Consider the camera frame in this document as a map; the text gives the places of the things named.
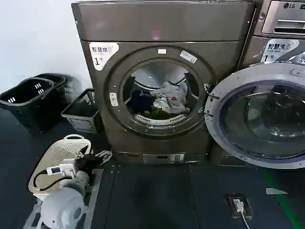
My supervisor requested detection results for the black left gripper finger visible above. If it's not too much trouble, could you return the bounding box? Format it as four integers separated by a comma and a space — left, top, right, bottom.
95, 150, 113, 166
76, 146, 89, 160

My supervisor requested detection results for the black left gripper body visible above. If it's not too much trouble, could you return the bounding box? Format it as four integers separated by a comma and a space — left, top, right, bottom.
76, 154, 102, 175

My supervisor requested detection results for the cream perforated laundry basket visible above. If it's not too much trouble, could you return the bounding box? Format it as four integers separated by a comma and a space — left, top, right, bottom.
28, 134, 93, 199

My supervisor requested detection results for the grey square plastic bin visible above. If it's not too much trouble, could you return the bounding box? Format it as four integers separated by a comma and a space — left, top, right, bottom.
61, 88, 102, 135

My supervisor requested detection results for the dark navy garment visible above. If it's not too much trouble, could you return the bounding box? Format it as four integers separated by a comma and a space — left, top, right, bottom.
128, 90, 154, 115

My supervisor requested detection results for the black slotted laundry basket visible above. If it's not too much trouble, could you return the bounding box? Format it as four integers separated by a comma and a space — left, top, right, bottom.
0, 77, 58, 134
33, 73, 82, 106

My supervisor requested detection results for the green garment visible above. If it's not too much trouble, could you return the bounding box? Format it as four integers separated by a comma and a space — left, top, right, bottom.
143, 108, 173, 118

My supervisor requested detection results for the light grey garment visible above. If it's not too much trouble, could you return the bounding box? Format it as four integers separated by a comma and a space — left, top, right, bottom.
151, 81, 192, 114

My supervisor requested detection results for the black floor socket box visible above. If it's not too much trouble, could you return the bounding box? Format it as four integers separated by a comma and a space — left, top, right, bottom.
224, 193, 254, 219

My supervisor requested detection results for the grey front-load dryer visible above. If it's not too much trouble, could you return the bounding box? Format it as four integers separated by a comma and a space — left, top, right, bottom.
71, 0, 257, 166

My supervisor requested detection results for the round glass dryer door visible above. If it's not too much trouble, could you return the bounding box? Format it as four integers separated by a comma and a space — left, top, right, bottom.
204, 62, 305, 170

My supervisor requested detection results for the grey floor tape piece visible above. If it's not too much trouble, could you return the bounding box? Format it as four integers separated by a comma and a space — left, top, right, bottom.
265, 187, 283, 196

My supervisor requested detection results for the green floor tape strip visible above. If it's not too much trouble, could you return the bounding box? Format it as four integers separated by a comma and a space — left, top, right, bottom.
259, 167, 305, 229

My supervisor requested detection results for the grey stacked laundry machine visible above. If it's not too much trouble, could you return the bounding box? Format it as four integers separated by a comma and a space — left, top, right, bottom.
235, 0, 305, 168

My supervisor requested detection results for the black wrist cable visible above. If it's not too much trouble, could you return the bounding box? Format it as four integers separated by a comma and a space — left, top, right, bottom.
33, 167, 72, 192

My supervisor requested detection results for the white plug with cable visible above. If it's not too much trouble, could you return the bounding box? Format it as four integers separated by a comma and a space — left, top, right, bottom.
232, 198, 251, 229

